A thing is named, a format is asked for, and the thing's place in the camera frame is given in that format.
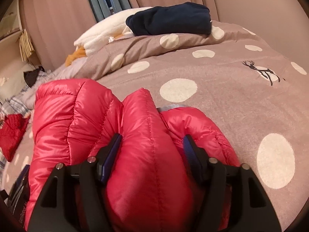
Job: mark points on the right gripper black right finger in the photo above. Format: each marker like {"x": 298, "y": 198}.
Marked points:
{"x": 232, "y": 190}

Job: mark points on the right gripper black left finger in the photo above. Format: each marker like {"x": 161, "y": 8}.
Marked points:
{"x": 71, "y": 199}

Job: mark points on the pink-red puffer jacket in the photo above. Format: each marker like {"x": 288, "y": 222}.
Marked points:
{"x": 150, "y": 188}

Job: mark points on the folded dark red puffer jacket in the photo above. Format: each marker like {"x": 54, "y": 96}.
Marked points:
{"x": 12, "y": 131}

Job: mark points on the grey plaid pillow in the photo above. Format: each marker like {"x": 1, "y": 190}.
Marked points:
{"x": 14, "y": 105}

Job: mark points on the brown polka dot duvet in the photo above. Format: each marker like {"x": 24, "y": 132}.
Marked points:
{"x": 253, "y": 94}

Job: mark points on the beige pillow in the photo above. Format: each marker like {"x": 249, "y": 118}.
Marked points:
{"x": 15, "y": 83}

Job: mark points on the grey crumpled quilt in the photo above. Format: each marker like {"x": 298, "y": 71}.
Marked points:
{"x": 28, "y": 97}

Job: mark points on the small black garment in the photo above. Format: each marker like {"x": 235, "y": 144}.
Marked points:
{"x": 30, "y": 77}

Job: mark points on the wooden shelf unit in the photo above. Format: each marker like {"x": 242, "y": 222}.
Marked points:
{"x": 11, "y": 29}

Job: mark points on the navy folded garment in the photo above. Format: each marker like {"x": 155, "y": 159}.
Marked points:
{"x": 188, "y": 18}

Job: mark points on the pink curtain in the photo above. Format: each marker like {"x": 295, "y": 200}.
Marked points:
{"x": 54, "y": 25}

